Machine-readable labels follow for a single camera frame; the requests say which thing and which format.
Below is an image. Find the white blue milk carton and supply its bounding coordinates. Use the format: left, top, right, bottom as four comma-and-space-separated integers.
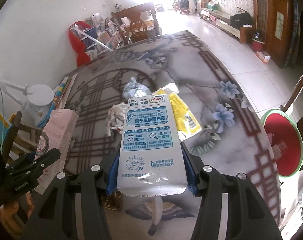
117, 94, 187, 197

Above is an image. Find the yellow iced tea carton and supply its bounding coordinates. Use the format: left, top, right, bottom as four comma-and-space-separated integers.
152, 88, 202, 141

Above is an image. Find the person's left hand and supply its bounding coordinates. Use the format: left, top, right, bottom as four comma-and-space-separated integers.
0, 191, 34, 239

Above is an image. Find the small wooden stool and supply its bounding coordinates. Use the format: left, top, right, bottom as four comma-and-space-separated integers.
1, 111, 43, 165

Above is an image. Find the red bag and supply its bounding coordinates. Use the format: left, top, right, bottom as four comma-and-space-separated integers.
68, 21, 97, 67

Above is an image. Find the crushed clear plastic bottle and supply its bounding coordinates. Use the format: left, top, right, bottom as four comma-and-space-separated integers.
122, 77, 152, 100

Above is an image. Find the magazine rack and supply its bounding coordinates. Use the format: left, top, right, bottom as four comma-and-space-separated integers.
78, 13, 122, 55

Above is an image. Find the wooden chair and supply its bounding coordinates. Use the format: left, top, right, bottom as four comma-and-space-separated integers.
112, 17, 162, 46

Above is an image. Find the black bag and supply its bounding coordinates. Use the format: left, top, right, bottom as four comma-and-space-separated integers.
230, 12, 252, 30

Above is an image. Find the low tv cabinet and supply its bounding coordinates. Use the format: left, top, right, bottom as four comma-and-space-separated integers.
200, 8, 253, 43

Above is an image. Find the wooden dining table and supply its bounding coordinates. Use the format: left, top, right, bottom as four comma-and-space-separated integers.
111, 2, 159, 28

